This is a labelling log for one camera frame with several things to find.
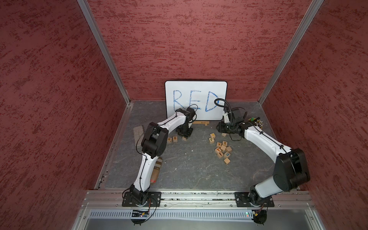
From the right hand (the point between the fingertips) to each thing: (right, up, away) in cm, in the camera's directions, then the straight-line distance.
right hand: (218, 129), depth 89 cm
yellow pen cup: (+23, +6, -2) cm, 24 cm away
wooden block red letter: (0, -13, +1) cm, 14 cm away
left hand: (-22, -7, +7) cm, 24 cm away
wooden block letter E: (-28, -7, +6) cm, 30 cm away
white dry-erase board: (-5, +21, +6) cm, 22 cm away
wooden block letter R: (-32, -8, +6) cm, 34 cm away
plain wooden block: (+4, -12, +3) cm, 13 cm away
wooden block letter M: (+5, -10, +4) cm, 12 cm away
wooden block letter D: (-22, -7, +7) cm, 24 cm away
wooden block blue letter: (+5, -16, -1) cm, 17 cm away
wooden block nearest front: (+5, -19, -2) cm, 20 cm away
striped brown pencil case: (-38, -23, -6) cm, 45 cm away
